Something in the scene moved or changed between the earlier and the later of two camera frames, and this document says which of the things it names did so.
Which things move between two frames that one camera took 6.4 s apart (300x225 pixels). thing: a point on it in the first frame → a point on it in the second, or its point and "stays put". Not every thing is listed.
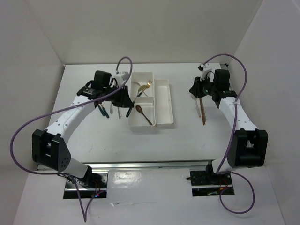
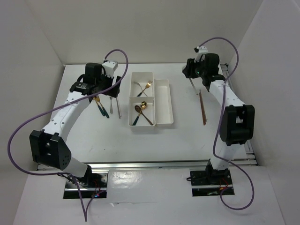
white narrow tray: (163, 109) stays put
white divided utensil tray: (142, 92) stays put
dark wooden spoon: (140, 109) stays put
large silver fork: (138, 84) stays put
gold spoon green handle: (140, 88) → (143, 105)
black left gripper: (124, 100) → (109, 79)
